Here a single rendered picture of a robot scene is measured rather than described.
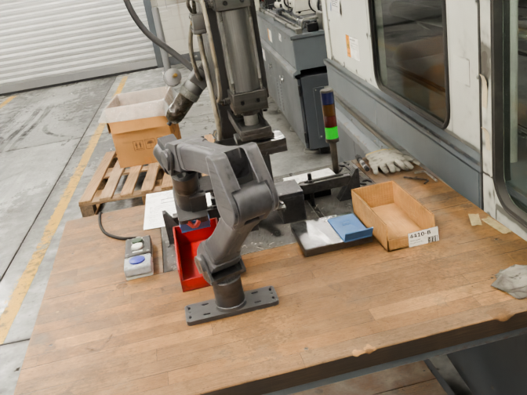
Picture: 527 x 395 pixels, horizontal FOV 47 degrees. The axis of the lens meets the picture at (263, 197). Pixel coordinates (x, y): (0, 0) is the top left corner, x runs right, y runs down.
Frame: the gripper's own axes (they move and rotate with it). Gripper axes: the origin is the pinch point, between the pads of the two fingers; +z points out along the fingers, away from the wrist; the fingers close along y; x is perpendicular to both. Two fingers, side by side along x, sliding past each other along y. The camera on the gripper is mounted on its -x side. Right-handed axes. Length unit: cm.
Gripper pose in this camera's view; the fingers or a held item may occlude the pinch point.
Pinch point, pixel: (194, 224)
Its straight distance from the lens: 143.6
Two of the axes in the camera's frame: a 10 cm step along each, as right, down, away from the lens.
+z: 0.3, 6.1, 7.9
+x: -9.7, 2.1, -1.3
